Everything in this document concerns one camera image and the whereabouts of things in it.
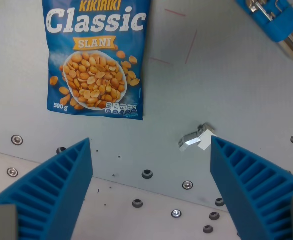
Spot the blue hex key set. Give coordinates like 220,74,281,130
235,0,293,62

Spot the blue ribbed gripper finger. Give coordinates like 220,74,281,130
0,137,95,240
210,135,293,240

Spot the small silver metal bracket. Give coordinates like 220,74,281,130
178,122,218,152

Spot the blue Kikiriki Classic peanut bag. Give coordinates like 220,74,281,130
41,0,152,121

